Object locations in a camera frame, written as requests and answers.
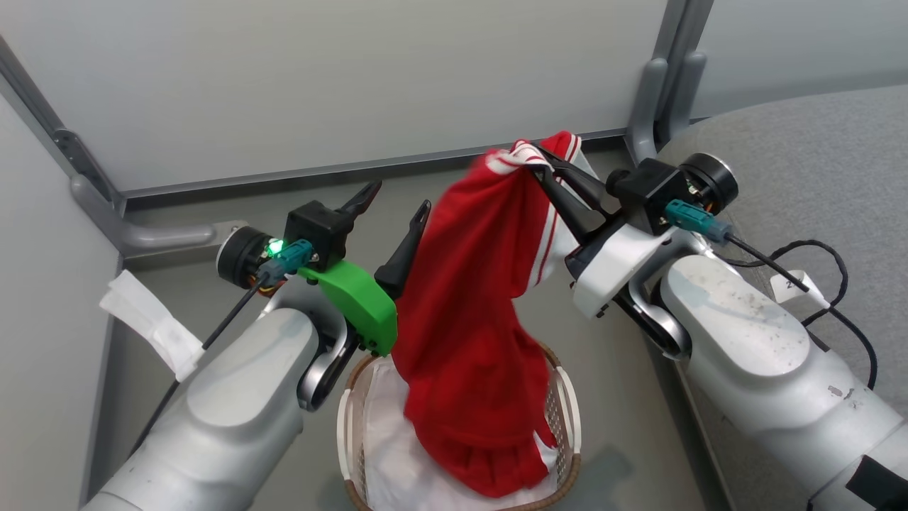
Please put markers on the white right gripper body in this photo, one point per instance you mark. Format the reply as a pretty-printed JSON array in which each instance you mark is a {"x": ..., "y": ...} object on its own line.
[{"x": 617, "y": 266}]

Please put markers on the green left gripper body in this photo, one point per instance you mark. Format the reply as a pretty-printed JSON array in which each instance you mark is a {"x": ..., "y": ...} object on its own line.
[{"x": 362, "y": 301}]

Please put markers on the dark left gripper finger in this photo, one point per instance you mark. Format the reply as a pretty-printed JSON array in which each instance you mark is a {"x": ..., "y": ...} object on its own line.
[
  {"x": 363, "y": 197},
  {"x": 406, "y": 252}
]

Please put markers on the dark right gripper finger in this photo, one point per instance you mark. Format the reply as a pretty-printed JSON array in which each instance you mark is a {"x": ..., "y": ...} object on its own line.
[
  {"x": 582, "y": 181},
  {"x": 567, "y": 209}
]

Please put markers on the red garment with white stripes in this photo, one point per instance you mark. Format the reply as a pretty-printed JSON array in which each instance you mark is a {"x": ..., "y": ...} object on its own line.
[{"x": 468, "y": 312}]

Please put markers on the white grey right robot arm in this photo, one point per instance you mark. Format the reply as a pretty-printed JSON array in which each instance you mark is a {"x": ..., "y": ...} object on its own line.
[{"x": 766, "y": 355}]

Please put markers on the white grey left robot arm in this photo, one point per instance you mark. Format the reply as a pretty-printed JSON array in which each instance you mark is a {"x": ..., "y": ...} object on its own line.
[{"x": 234, "y": 397}]

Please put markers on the woven laundry basket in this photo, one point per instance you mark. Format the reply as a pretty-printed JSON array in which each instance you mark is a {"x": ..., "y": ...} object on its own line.
[{"x": 567, "y": 411}]

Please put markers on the white clothing item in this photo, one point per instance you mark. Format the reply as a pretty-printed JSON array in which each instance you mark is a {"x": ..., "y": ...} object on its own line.
[{"x": 397, "y": 454}]

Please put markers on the white tape wrap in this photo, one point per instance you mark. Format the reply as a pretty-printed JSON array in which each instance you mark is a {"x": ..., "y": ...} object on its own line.
[{"x": 152, "y": 323}]

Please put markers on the grey fabric sofa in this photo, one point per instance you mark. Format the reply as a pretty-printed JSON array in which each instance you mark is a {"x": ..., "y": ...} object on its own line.
[{"x": 816, "y": 163}]

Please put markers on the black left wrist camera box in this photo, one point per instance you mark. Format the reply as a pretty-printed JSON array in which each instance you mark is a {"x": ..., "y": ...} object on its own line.
[{"x": 316, "y": 231}]

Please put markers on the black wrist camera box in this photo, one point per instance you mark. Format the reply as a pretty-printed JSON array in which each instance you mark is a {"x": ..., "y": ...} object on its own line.
[
  {"x": 649, "y": 191},
  {"x": 316, "y": 231}
]

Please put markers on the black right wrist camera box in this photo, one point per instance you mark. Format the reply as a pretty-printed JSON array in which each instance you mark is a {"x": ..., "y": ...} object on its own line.
[{"x": 649, "y": 191}]

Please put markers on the grey partition bottom rail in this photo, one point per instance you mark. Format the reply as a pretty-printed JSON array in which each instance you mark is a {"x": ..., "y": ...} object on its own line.
[{"x": 298, "y": 174}]

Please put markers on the grey metal partition post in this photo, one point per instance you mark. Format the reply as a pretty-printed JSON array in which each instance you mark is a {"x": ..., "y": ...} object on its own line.
[
  {"x": 663, "y": 85},
  {"x": 106, "y": 206}
]

